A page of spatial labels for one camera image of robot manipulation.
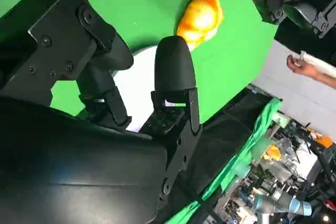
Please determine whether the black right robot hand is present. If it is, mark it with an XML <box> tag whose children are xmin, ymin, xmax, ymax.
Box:
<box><xmin>0</xmin><ymin>0</ymin><xmax>203</xmax><ymax>224</ymax></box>

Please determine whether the lilac plate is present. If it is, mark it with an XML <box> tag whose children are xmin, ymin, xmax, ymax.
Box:
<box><xmin>111</xmin><ymin>45</ymin><xmax>186</xmax><ymax>133</ymax></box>

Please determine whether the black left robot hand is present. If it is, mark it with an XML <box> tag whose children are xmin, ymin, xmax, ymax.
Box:
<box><xmin>248</xmin><ymin>0</ymin><xmax>336</xmax><ymax>63</ymax></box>

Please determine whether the green hanging cloth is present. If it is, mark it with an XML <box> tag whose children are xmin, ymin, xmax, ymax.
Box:
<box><xmin>167</xmin><ymin>97</ymin><xmax>284</xmax><ymax>224</ymax></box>

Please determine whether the black metal frame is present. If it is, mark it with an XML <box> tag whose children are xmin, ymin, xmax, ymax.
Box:
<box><xmin>309</xmin><ymin>140</ymin><xmax>336</xmax><ymax>209</ymax></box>

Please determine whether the green table cloth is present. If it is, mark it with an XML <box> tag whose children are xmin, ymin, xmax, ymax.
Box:
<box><xmin>0</xmin><ymin>0</ymin><xmax>280</xmax><ymax>125</ymax></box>

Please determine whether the orange white toy bread roll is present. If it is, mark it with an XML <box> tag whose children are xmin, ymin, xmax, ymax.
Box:
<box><xmin>176</xmin><ymin>0</ymin><xmax>225</xmax><ymax>51</ymax></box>

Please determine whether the person's hand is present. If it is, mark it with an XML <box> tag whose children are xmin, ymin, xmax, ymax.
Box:
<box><xmin>286</xmin><ymin>54</ymin><xmax>320</xmax><ymax>78</ymax></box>

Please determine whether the orange box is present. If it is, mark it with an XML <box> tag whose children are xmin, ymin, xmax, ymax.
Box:
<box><xmin>307</xmin><ymin>128</ymin><xmax>333</xmax><ymax>149</ymax></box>

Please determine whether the black cloth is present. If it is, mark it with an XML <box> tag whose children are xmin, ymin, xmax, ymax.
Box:
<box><xmin>153</xmin><ymin>83</ymin><xmax>276</xmax><ymax>224</ymax></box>

